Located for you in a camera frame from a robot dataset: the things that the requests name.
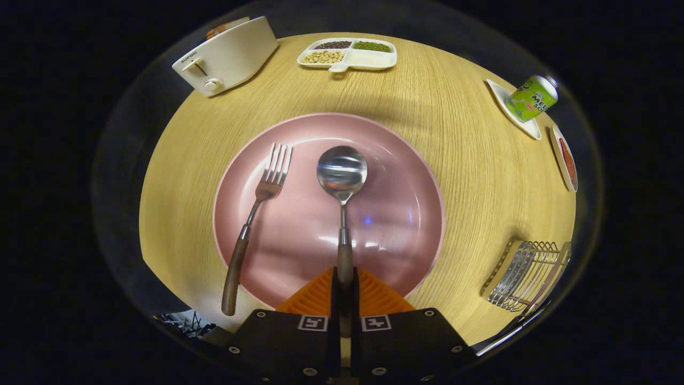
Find metal wire cutlery basket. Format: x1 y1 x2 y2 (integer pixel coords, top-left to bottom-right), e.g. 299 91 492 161
480 239 572 313

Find dark wire rack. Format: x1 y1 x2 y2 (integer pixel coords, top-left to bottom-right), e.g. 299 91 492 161
155 310 215 338

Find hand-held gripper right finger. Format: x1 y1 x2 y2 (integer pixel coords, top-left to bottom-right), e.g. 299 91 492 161
350 266 476 383

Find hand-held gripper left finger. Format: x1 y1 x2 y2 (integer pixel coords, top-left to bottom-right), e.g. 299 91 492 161
214 266 343 385

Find white toaster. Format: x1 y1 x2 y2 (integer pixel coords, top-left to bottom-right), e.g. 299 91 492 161
172 16 279 97

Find green soda bottle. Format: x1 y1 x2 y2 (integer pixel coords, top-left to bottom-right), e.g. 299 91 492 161
504 75 559 122

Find white square coaster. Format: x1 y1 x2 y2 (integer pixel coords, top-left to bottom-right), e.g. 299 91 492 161
485 79 542 141

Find wooden-handled metal spoon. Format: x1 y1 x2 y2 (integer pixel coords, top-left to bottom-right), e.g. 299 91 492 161
316 145 369 338

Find red-brown meat pieces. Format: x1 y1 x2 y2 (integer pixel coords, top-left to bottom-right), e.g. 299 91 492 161
558 138 577 188

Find white divided dish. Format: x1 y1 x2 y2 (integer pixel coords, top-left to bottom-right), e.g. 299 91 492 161
297 37 398 73

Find white round food plate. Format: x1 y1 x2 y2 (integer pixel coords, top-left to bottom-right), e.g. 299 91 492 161
549 125 579 193

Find pink plate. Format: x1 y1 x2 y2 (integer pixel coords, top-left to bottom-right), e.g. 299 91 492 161
213 112 446 310

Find wooden-handled metal fork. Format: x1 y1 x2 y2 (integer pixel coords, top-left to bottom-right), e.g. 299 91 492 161
221 142 293 317

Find pile of yellow beans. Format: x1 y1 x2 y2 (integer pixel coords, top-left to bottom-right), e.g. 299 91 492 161
303 50 344 64

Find toast bread slice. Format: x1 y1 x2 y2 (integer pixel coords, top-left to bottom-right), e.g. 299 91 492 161
206 17 251 40

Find silver metal bar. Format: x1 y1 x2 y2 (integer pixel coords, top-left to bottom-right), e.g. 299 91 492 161
476 302 551 357

